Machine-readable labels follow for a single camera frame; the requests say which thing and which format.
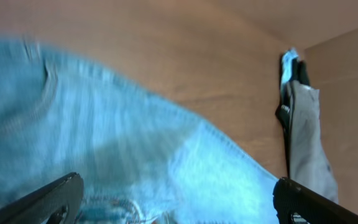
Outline blue denim jeans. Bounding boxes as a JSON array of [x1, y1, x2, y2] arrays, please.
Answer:
[[0, 39, 278, 223]]

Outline light blue garment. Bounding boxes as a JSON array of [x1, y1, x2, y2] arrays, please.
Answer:
[[280, 48, 299, 96]]

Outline grey trousers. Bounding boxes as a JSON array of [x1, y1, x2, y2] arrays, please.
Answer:
[[287, 81, 338, 203]]

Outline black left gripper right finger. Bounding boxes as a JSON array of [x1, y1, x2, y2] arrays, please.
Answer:
[[273, 177, 358, 224]]

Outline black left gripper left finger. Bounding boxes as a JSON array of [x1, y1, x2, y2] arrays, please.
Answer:
[[0, 172, 84, 224]]

